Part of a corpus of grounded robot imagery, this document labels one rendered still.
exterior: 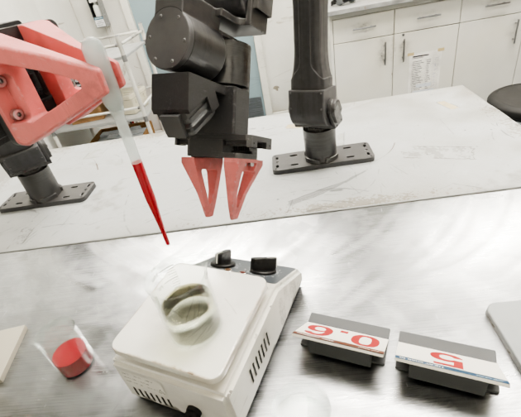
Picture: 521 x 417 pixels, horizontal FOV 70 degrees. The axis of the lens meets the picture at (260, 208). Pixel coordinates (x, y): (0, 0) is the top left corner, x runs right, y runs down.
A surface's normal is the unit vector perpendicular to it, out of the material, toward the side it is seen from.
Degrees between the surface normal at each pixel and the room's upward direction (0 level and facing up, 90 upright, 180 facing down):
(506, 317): 0
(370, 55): 90
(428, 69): 90
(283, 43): 90
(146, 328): 0
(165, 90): 60
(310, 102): 80
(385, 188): 0
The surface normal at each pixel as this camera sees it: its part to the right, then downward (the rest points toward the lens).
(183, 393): -0.37, 0.58
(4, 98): 0.91, 0.09
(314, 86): -0.50, 0.40
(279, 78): -0.01, 0.57
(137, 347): -0.17, -0.81
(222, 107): -0.41, 0.10
